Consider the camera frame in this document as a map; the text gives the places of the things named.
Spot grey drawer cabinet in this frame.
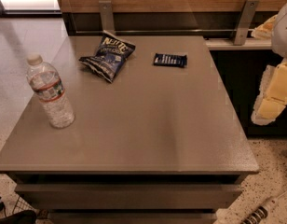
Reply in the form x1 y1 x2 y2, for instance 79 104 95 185
0 36 258 224

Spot dark blue rxbar wrapper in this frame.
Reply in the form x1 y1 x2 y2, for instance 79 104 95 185
154 53 187 68

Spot black wire basket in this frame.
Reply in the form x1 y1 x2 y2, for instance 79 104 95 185
0 196 37 224

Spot right metal bracket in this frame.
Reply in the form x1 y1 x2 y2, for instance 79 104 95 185
233 0 260 46

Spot clear plastic water bottle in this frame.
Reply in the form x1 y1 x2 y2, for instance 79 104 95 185
26 54 75 129

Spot metal bracket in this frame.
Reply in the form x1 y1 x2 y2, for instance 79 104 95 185
233 0 260 46
99 0 116 34

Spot white power strip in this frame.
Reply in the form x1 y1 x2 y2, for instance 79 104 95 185
240 190 287 224

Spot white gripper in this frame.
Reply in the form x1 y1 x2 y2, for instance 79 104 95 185
251 3 287 125

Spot blue kettle chips bag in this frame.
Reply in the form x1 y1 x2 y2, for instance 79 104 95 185
79 31 135 83

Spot left metal bracket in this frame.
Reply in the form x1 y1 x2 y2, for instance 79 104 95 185
99 0 116 34

